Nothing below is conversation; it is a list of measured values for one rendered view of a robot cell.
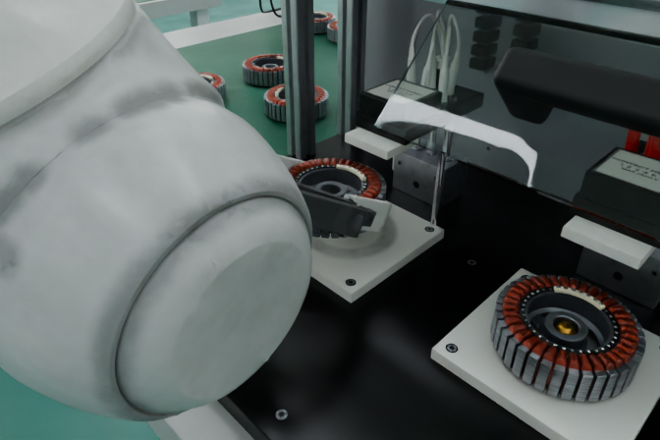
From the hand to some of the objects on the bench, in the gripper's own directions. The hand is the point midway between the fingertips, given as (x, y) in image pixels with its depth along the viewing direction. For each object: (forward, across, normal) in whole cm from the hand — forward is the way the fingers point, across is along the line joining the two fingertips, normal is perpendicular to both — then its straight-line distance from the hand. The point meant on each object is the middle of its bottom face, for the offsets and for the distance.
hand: (330, 192), depth 55 cm
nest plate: (+6, 0, -5) cm, 8 cm away
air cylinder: (+18, 0, +3) cm, 19 cm away
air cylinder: (+18, +24, +3) cm, 31 cm away
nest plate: (+6, +24, -5) cm, 26 cm away
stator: (+18, -52, 0) cm, 55 cm away
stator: (+5, +24, -4) cm, 25 cm away
